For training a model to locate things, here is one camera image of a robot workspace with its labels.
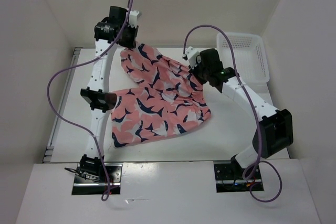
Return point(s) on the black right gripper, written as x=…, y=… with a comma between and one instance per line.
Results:
x=194, y=72

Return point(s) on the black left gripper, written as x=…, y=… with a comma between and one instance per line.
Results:
x=132, y=43

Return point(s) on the pink shark print shorts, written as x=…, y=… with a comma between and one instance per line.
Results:
x=168, y=100

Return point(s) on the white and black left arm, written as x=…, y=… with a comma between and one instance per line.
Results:
x=120, y=28

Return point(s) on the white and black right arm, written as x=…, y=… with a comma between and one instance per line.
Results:
x=274, y=127

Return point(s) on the white plastic basket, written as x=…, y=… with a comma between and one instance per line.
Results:
x=250, y=56

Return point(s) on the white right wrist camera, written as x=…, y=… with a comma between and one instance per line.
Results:
x=191, y=55

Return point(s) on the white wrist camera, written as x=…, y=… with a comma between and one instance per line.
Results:
x=134, y=16
x=191, y=55

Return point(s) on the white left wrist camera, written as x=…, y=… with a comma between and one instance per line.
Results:
x=134, y=16

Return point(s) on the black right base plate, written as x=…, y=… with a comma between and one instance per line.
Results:
x=228, y=182

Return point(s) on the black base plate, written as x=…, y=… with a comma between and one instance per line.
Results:
x=87, y=184
x=228, y=182

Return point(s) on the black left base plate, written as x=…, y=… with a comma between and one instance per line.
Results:
x=87, y=184

